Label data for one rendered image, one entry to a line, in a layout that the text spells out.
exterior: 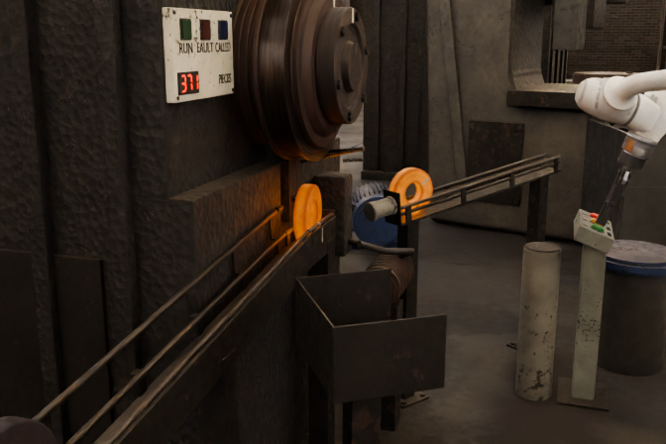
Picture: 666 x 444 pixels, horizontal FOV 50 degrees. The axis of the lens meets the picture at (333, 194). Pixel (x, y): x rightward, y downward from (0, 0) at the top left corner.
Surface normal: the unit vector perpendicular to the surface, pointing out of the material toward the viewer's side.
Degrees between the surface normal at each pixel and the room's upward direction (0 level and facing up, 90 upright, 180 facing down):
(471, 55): 90
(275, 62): 87
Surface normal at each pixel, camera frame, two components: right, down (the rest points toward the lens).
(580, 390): -0.31, 0.21
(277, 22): -0.28, -0.24
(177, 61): 0.95, 0.07
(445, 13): -0.53, 0.18
